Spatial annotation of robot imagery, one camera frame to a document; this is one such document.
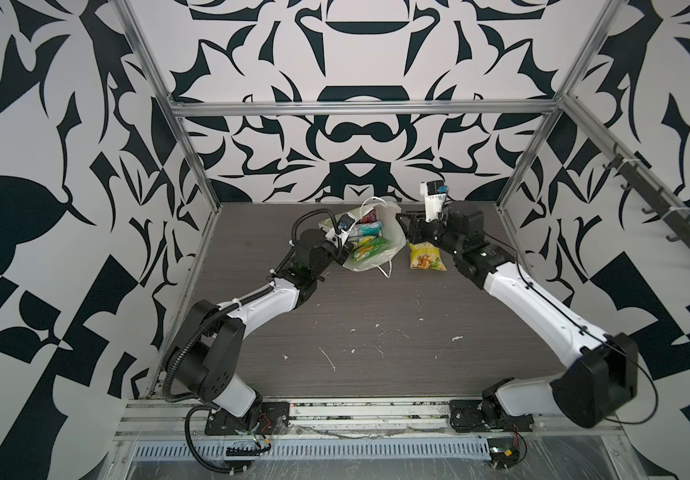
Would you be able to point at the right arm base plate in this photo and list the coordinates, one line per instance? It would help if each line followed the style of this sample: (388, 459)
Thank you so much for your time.
(467, 416)

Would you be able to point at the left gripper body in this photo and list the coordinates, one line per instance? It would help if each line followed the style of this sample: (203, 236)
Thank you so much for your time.
(330, 254)

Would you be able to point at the black wall hook rack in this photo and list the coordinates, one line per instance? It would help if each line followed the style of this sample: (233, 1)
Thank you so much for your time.
(660, 202)

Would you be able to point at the white floral paper bag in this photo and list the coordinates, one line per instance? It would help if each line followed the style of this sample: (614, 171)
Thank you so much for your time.
(371, 210)

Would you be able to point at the small electronics board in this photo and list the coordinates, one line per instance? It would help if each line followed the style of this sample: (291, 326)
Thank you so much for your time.
(506, 452)

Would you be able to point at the teal snack packet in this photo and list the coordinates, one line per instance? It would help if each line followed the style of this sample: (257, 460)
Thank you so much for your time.
(368, 229)

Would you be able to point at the white slotted cable duct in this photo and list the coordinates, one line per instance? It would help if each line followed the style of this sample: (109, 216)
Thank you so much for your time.
(476, 449)

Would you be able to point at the yellow snack packet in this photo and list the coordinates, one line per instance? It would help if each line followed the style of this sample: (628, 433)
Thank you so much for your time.
(425, 256)

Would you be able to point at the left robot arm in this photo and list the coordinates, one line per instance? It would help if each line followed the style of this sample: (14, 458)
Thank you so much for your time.
(202, 359)

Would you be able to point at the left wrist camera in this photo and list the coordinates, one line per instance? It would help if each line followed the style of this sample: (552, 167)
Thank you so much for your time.
(346, 222)

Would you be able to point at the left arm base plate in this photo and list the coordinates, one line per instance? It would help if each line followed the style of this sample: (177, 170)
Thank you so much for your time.
(261, 419)

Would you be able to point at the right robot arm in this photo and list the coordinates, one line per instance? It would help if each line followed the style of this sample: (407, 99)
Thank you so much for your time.
(601, 370)

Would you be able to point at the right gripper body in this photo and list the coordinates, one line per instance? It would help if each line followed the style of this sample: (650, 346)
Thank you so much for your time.
(430, 233)

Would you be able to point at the green snack packet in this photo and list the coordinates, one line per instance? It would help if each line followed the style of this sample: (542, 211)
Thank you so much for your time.
(369, 247)

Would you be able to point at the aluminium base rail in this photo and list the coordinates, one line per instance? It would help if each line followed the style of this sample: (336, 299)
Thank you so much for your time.
(346, 418)

